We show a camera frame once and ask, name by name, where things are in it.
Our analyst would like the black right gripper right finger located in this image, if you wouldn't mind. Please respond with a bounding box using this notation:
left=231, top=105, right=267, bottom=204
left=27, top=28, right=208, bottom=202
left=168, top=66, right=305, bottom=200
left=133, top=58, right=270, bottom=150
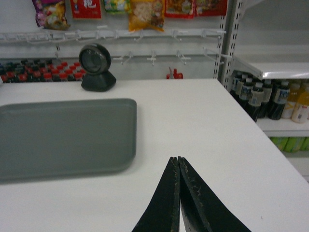
left=178, top=157, right=250, bottom=232

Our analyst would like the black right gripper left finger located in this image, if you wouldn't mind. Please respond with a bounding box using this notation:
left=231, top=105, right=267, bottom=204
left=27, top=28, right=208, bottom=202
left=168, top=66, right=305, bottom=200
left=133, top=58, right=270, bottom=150
left=133, top=157, right=181, bottom=232

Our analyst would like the grey-silver rectangular tray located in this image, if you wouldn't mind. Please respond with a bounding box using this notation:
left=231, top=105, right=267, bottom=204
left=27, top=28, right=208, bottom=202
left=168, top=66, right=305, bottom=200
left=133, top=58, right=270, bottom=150
left=0, top=99, right=137, bottom=183

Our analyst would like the white checkout counter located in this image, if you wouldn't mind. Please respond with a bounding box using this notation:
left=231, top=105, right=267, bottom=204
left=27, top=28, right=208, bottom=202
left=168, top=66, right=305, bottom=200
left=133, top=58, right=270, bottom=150
left=0, top=79, right=309, bottom=232

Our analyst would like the dark tea bottle left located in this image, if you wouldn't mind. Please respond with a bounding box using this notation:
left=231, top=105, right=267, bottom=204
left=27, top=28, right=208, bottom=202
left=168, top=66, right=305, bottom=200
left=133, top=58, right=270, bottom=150
left=245, top=82, right=264, bottom=122

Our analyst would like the dark tea bottle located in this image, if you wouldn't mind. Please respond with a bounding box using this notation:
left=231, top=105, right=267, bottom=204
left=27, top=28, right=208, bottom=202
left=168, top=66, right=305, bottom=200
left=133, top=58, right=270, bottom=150
left=245, top=82, right=264, bottom=122
left=257, top=79, right=273, bottom=118
left=267, top=81, right=290, bottom=120

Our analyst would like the front yellow juice bottle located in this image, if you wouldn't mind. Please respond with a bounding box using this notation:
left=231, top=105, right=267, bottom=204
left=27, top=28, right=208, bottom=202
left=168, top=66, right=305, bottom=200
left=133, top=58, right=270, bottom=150
left=291, top=87, right=309, bottom=123

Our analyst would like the yellow juice bottle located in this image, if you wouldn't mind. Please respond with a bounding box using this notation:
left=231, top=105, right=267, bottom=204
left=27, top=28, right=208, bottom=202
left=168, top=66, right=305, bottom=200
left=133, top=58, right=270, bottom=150
left=291, top=87, right=309, bottom=123
left=281, top=83, right=301, bottom=119

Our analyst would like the dark tea bottle middle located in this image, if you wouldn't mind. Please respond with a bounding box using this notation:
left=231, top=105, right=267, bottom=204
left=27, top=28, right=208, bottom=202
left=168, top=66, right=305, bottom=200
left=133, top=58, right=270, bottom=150
left=257, top=79, right=273, bottom=118

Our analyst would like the dark tea bottle right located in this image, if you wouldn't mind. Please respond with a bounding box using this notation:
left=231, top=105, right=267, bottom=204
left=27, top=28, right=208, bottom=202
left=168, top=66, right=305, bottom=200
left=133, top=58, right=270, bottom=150
left=267, top=81, right=290, bottom=120

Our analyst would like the rear yellow juice bottle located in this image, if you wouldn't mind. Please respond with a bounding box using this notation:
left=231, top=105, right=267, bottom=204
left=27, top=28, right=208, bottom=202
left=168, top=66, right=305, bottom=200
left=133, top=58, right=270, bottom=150
left=281, top=83, right=301, bottom=119

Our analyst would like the white upper shelf board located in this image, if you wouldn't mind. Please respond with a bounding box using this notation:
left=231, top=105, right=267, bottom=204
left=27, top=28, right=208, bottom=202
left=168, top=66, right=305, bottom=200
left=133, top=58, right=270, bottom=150
left=232, top=54, right=309, bottom=80

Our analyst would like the black round barcode scanner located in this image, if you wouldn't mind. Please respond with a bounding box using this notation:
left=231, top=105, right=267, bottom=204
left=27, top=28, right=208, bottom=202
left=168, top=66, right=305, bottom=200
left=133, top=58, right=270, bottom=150
left=79, top=43, right=116, bottom=92

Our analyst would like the white slotted shelf upright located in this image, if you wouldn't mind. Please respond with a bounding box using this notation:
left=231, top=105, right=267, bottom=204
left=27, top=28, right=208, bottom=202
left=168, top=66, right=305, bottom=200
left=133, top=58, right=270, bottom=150
left=214, top=0, right=246, bottom=91

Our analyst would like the yellow snack bag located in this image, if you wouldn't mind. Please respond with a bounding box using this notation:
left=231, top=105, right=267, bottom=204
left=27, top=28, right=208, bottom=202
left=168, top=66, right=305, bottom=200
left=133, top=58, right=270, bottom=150
left=128, top=0, right=165, bottom=32

